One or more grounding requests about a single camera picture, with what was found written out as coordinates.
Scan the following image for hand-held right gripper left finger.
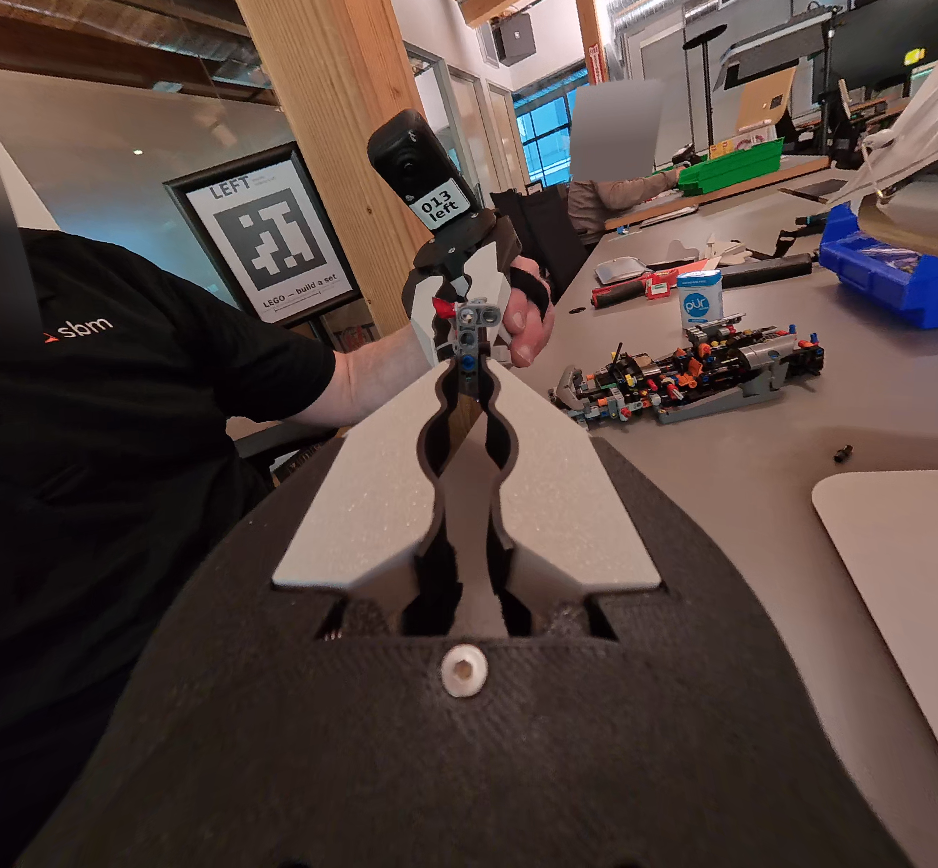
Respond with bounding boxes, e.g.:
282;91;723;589
271;358;463;636

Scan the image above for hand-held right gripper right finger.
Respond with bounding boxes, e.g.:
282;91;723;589
478;358;665;636

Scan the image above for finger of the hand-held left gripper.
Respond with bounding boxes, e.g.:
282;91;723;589
406;274;451;365
462;248;515;365

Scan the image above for small grey lego assembly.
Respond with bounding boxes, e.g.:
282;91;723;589
453;298;504;403

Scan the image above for person's left forearm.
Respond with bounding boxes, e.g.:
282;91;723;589
330;322;448;428

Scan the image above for lego car model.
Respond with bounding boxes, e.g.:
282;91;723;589
548;314;827;431

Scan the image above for lego instruction booklet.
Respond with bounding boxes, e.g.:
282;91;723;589
835;62;938;205

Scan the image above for person's left hand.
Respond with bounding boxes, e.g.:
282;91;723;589
504;256;556;369

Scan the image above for black office chair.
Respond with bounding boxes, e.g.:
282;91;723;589
490;182;591;301

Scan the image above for wooden pillar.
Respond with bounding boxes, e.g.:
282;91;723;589
205;0;470;444

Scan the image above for red and black tool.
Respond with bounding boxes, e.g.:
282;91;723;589
591;273;679;309

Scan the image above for framed marker sign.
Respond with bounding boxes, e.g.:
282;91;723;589
163;141;362;328

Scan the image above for white gum canister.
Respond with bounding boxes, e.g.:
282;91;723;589
675;268;725;331

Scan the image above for person's black shirt torso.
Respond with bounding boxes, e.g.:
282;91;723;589
0;226;340;868

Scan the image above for green plastic bin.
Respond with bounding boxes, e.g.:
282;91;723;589
676;137;785;197

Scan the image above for black floor lamp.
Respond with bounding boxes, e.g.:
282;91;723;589
682;23;728;151

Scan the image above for white book stand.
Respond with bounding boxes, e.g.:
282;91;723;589
810;175;938;748

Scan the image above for cardboard sheet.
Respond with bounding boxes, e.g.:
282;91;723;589
735;65;798;134

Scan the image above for black framed grey panel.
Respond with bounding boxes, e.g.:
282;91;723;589
714;9;836;93

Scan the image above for blue plastic bin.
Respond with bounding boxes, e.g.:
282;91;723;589
818;203;938;331

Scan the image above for clear plastic bags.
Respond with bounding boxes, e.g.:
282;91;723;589
843;234;920;275

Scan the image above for black monitor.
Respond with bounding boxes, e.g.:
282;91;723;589
824;0;938;95

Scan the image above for black wall speaker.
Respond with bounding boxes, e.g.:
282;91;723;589
491;10;538;67

